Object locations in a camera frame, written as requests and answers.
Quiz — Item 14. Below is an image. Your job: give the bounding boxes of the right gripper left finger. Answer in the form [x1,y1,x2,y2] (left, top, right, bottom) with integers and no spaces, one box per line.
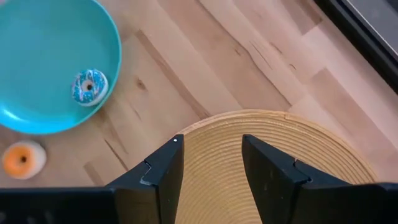
[105,134,185,224]

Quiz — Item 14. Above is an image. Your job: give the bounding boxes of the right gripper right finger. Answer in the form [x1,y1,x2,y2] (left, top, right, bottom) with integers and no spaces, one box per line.
[241,134,353,224]

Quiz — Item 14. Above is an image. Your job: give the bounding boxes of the blue donut white sprinkles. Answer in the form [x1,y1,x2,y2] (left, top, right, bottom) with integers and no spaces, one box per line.
[71,68,109,108]

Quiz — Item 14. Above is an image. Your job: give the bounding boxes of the orange yellow glazed donut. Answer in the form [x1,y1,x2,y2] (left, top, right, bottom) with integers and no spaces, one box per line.
[1,139,48,181]

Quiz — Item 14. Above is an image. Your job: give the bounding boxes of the round woven straw mat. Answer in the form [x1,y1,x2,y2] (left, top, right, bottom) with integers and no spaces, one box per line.
[175,108,379,224]

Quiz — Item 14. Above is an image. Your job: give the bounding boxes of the light blue plate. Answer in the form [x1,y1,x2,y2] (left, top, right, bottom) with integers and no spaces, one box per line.
[0,0,123,136]

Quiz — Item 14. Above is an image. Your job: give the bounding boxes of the black table frame rail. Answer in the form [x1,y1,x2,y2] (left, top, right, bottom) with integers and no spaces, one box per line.
[313,0,398,95]

